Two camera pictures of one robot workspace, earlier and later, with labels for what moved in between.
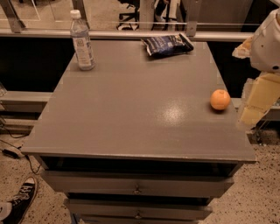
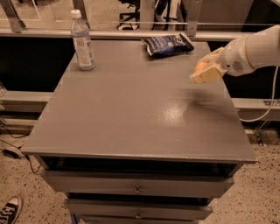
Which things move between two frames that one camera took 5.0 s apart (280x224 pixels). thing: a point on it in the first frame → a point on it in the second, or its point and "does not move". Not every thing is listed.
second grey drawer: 135,209 does not move
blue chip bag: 168,45 does not move
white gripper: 267,48 → 233,59
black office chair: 127,16 does not move
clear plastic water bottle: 80,36 does not move
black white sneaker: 22,201 → 9,212
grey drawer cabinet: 139,139 does not move
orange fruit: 220,100 → 199,66
